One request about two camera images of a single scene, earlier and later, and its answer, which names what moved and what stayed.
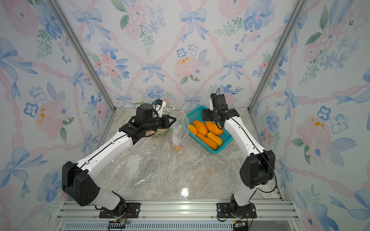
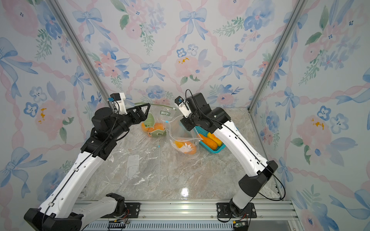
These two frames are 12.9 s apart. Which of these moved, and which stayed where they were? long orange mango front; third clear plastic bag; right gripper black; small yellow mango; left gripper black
Moved: left gripper black; right gripper black
Stayed: small yellow mango; third clear plastic bag; long orange mango front
